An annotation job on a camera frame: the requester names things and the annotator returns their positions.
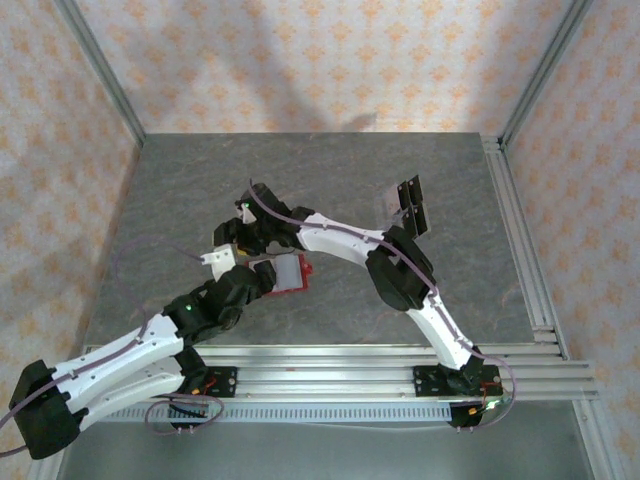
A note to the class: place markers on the red leather card holder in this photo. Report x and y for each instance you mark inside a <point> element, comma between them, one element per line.
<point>290,275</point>

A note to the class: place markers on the clear acrylic card stand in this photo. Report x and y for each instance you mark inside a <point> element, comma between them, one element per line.
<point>395,222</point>

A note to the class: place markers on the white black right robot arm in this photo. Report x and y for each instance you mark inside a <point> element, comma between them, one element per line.
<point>345,237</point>

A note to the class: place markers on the white card with pink print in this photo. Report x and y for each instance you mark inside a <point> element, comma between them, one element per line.
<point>391,201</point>

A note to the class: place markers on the black card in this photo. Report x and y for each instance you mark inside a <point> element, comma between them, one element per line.
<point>416,189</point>
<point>424,219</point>
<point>410,220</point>
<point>404,196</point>

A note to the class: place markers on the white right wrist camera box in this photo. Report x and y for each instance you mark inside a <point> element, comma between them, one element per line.
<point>246,215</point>

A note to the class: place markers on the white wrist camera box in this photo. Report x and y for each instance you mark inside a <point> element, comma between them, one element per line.
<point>246,215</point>
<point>222,260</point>

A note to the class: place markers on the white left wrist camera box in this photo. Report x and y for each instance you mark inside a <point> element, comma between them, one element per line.
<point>222,260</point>

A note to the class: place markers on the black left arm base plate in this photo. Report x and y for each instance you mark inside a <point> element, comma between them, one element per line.
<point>225,380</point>

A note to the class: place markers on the aluminium rail beam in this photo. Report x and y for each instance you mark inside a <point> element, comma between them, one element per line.
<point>325,375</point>

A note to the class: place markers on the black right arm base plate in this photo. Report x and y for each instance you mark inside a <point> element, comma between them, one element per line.
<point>425,380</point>

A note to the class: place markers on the aluminium frame post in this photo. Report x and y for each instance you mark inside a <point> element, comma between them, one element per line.
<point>100,65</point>
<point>545,70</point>

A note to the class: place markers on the aluminium side rail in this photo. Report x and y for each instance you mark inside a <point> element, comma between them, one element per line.
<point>515,225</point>

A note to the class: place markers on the aluminium frame leg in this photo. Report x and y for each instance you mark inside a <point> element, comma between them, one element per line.
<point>597,440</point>
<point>45,470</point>

